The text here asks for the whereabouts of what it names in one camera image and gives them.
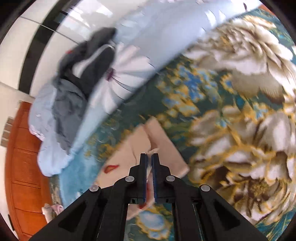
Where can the floral green blanket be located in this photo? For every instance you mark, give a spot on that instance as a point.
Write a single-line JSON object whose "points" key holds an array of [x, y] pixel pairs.
{"points": [[226, 129]]}

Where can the light blue floral quilt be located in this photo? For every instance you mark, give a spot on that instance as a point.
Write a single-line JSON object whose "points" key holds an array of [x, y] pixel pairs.
{"points": [[138, 55]]}

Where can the dark grey garment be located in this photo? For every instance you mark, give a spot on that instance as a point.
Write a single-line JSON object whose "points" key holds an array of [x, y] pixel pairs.
{"points": [[92, 60]]}

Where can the beige garment with red print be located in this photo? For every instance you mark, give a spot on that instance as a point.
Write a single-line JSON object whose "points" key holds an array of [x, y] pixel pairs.
{"points": [[136, 148]]}

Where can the orange wooden door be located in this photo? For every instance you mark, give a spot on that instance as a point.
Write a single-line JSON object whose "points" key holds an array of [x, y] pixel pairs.
{"points": [[25, 166]]}

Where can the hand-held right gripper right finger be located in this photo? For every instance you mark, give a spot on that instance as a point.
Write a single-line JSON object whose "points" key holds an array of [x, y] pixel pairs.
{"points": [[155, 183]]}

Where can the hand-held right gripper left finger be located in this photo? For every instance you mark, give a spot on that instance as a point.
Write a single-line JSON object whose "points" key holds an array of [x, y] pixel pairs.
{"points": [[144, 183]]}

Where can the pink white cloth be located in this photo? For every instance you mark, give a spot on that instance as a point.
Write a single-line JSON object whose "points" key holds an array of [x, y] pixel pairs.
{"points": [[51, 209]]}

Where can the grey blue garment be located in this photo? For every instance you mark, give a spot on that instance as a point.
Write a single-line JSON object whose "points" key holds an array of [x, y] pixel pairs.
{"points": [[66, 111]]}

